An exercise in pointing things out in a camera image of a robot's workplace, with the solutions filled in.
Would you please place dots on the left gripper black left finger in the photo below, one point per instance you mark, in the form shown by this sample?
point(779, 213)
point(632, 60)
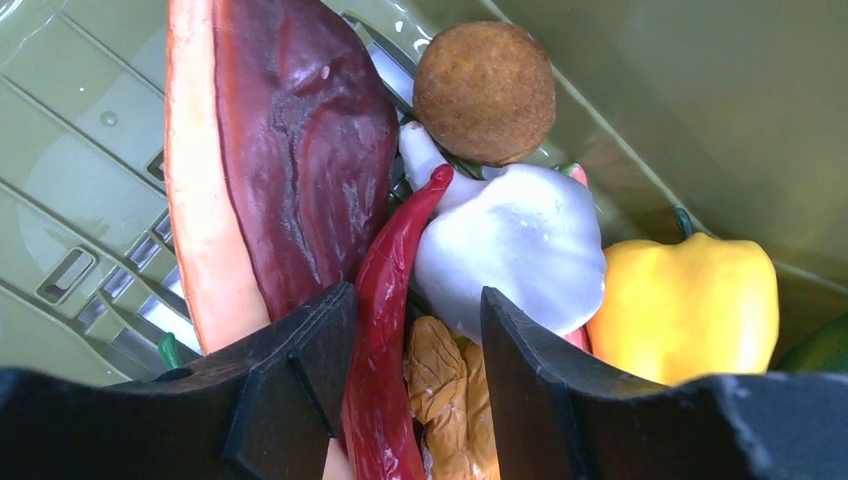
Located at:
point(264, 407)

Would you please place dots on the olive green plastic basket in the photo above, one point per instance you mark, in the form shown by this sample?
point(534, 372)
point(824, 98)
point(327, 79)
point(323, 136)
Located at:
point(735, 110)

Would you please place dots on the long red chili pepper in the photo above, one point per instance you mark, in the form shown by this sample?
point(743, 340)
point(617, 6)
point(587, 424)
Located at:
point(377, 422)

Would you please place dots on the dark green avocado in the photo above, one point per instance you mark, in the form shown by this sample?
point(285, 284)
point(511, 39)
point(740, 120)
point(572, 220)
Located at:
point(823, 351)

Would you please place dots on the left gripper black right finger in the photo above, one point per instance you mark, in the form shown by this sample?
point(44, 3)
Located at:
point(560, 413)

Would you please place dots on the orange fried chicken piece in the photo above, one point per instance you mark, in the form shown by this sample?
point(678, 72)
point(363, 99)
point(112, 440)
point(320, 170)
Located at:
point(449, 396)

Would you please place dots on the white mushroom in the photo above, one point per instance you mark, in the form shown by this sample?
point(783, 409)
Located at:
point(531, 233)

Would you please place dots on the brown kiwi fruit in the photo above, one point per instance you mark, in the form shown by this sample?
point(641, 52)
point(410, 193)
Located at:
point(485, 91)

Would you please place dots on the yellow bell pepper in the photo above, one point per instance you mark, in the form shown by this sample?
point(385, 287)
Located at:
point(674, 312)

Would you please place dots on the short red chili pepper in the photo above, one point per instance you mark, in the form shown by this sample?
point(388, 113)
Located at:
point(168, 351)

